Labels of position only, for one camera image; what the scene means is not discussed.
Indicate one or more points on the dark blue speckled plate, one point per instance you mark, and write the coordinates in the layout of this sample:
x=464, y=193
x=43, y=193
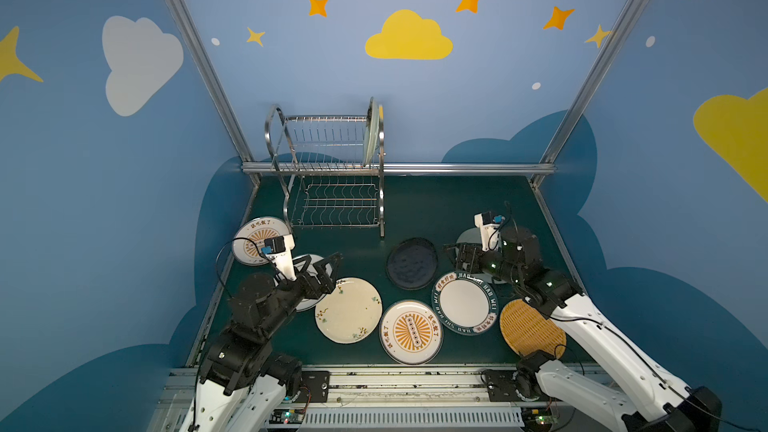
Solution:
x=412, y=264

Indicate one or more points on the large pale green plate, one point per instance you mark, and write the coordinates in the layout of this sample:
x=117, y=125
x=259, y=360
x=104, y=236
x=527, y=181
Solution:
x=470, y=236

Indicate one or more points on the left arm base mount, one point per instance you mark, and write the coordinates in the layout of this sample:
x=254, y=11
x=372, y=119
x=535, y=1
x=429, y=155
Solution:
x=310, y=385

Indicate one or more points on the steel two-tier dish rack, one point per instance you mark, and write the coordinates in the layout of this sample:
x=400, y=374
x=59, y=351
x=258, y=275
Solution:
x=315, y=201

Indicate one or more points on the orange sunburst plate front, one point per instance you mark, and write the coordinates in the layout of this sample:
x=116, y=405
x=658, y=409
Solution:
x=410, y=333

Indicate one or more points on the yellow woven plate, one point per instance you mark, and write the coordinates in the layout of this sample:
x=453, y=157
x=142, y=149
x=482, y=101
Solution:
x=525, y=331

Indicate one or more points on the green rim Hao Wei plate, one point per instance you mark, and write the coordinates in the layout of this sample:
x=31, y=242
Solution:
x=464, y=304

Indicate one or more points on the orange sunburst plate by rack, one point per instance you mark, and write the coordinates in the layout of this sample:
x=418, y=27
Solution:
x=252, y=235

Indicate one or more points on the green circuit board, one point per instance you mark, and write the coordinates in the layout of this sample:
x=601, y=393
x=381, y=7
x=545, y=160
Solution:
x=537, y=420
x=286, y=417

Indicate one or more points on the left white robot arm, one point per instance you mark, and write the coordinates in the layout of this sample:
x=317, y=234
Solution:
x=242, y=380

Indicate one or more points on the right aluminium upright post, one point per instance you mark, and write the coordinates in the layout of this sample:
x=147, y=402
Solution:
x=623, y=26

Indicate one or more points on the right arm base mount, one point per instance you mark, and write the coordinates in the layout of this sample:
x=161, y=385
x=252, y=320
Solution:
x=511, y=385

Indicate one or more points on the left aluminium upright post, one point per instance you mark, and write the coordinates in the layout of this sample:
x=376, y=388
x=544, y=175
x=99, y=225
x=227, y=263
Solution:
x=194, y=43

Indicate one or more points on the cream floral plate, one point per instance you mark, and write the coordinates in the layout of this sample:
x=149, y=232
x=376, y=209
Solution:
x=351, y=312

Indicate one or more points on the aluminium back frame rail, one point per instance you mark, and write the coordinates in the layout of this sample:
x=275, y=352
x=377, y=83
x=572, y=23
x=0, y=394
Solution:
x=439, y=169

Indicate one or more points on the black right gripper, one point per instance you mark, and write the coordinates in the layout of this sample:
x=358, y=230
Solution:
x=472, y=255

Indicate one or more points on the aluminium upright post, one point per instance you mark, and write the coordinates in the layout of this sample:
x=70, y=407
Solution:
x=623, y=26
x=194, y=43

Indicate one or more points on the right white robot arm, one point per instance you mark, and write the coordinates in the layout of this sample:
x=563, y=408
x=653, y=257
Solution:
x=647, y=396

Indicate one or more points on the right green circuit board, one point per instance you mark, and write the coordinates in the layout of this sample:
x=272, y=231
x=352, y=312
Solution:
x=537, y=420

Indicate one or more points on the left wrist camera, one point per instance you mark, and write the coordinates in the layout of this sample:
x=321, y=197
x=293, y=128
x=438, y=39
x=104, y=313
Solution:
x=278, y=252

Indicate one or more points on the left green circuit board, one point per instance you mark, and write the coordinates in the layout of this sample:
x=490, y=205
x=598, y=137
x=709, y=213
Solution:
x=286, y=417

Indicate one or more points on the white plate with black motif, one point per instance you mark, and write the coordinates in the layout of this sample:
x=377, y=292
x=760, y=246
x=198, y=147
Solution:
x=291, y=291

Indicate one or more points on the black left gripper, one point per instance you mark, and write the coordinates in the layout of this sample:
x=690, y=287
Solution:
x=318, y=274

